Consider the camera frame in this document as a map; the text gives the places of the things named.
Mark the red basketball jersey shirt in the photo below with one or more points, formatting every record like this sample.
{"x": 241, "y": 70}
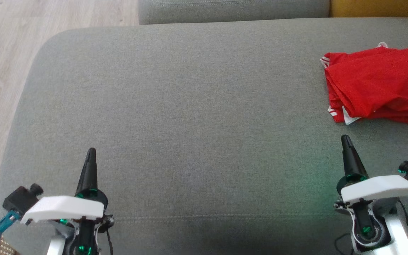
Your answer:
{"x": 377, "y": 81}

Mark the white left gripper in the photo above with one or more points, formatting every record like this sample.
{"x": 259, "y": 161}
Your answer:
{"x": 66, "y": 207}

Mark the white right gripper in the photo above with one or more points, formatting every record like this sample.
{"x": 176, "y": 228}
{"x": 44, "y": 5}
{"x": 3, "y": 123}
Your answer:
{"x": 377, "y": 187}

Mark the yellow cushion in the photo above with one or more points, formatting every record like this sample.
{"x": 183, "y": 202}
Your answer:
{"x": 381, "y": 7}

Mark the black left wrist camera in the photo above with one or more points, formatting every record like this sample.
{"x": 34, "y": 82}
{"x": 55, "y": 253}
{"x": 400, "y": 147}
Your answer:
{"x": 20, "y": 198}

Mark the grey sofa back cushion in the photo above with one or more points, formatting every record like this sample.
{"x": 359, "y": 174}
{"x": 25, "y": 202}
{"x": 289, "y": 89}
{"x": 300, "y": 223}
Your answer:
{"x": 232, "y": 10}

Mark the grey sofa seat cushion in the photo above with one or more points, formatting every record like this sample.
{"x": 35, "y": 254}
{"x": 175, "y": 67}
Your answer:
{"x": 190, "y": 124}

